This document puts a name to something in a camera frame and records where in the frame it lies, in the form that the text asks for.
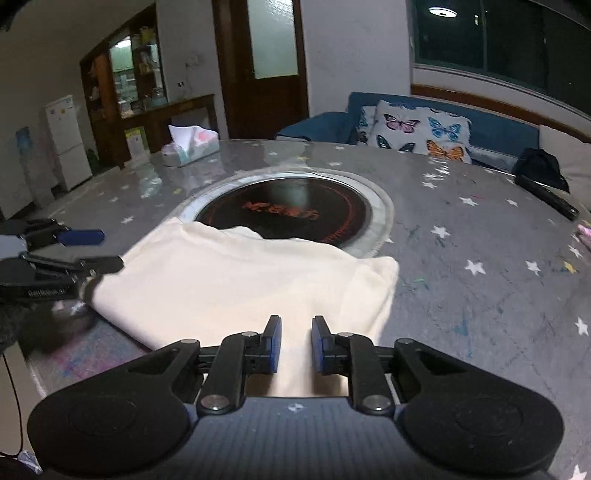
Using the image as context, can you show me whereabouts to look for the tissue box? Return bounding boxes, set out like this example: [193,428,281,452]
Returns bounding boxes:
[161,124,221,168]

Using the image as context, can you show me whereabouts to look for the black round induction cooktop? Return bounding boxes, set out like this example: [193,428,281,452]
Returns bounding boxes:
[173,167,395,259]

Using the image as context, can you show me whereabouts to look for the thin cable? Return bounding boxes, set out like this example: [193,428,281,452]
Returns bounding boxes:
[0,351,25,459]

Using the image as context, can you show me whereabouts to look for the white fridge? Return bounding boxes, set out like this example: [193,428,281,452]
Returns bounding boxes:
[45,95,93,192]

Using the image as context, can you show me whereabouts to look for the wooden door with glass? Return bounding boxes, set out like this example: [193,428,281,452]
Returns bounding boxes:
[212,0,309,140]

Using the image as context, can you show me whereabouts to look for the white green carton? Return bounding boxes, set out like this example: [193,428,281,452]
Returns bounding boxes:
[124,128,149,160]

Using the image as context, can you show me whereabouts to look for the beige pillow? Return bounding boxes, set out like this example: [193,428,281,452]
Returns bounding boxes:
[538,124,591,195]

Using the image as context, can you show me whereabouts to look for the large butterfly print pillow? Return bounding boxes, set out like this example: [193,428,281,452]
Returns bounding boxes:
[367,99,472,164]

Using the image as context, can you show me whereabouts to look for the person's left forearm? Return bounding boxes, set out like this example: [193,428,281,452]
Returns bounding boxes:
[0,300,56,352]

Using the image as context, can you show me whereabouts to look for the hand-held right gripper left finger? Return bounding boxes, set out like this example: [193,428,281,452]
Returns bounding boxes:
[127,315,282,415]

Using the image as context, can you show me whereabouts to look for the black bag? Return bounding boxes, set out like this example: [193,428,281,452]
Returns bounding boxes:
[512,148,570,192]

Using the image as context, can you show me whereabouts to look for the small butterfly print pillow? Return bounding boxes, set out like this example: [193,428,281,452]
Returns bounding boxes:
[356,105,377,145]

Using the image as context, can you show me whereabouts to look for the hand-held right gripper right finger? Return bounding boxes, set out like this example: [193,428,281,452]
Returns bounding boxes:
[311,315,467,415]

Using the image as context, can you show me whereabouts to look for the blue sofa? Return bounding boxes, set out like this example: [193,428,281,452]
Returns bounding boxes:
[276,91,591,195]

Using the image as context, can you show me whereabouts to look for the cream garment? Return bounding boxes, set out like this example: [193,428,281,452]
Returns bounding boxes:
[85,217,400,398]

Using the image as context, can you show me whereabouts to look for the dark window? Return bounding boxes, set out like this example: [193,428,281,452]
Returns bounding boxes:
[411,0,591,104]

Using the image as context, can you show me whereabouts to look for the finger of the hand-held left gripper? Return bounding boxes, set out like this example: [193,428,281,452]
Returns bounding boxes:
[21,219,106,252]
[21,253,125,283]

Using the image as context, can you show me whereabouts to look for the dark wooden display cabinet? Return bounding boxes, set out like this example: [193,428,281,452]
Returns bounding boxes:
[79,4,218,169]

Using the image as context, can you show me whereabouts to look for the grey star print tablecloth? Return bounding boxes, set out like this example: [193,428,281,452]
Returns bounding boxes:
[18,138,591,480]

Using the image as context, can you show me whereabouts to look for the long black bar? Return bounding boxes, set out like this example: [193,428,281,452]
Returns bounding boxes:
[515,174,580,219]

